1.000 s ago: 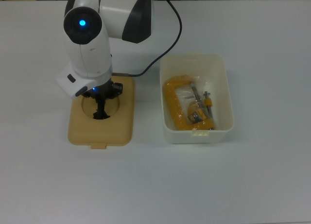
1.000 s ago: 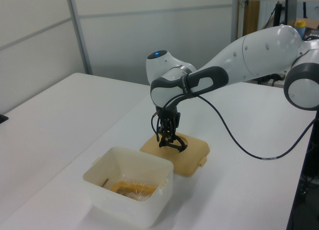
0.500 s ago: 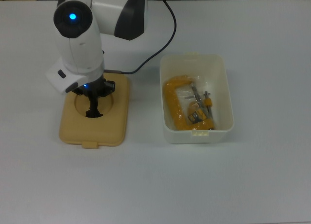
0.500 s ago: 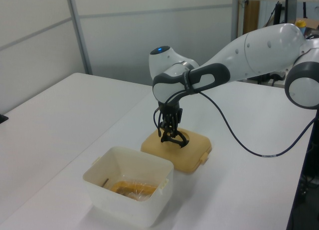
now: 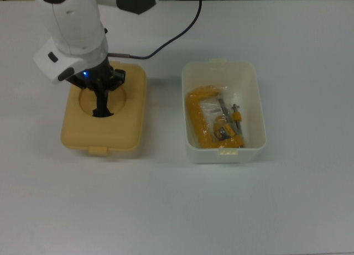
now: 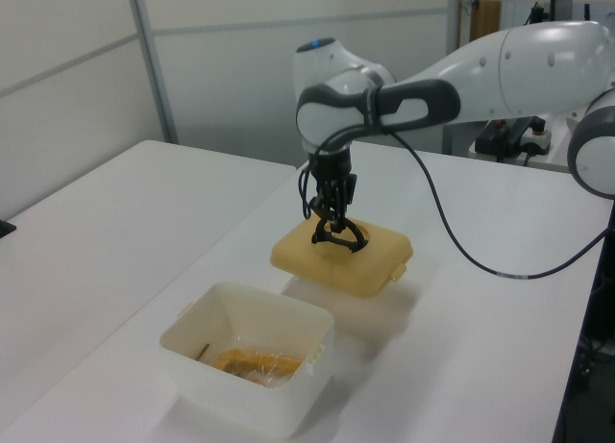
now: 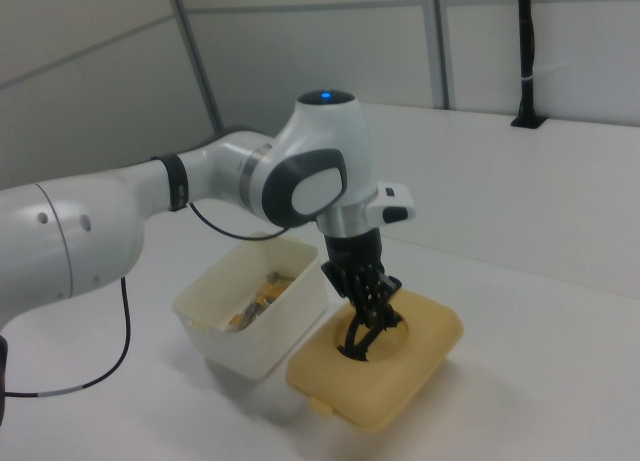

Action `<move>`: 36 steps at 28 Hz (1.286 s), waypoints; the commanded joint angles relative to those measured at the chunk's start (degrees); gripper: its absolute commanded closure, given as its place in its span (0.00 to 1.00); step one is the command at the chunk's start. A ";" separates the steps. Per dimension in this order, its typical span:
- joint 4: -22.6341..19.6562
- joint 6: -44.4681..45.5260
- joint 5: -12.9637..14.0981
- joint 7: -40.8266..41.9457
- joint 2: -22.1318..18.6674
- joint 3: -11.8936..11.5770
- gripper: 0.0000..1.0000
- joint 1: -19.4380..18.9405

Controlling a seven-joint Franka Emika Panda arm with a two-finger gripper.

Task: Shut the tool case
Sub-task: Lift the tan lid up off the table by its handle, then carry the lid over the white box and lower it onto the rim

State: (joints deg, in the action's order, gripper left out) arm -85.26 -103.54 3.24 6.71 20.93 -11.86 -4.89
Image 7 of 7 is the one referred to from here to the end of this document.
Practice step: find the grey partition post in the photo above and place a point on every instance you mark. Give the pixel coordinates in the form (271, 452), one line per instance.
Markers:
(197, 56)
(439, 46)

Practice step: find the tan tool case lid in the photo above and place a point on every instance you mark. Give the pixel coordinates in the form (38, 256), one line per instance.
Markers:
(400, 381)

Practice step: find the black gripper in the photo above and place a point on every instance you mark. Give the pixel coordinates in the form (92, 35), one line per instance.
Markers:
(355, 251)

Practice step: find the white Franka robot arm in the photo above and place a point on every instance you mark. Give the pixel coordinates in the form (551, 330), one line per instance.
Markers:
(90, 231)

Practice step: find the black camera pole with clamp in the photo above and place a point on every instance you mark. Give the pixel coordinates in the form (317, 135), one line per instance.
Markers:
(526, 56)

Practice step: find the yellow tool packet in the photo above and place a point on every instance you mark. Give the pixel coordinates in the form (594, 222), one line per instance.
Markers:
(270, 288)

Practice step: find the white plastic tool case box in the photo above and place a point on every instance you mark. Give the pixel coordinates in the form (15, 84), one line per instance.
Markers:
(260, 346)

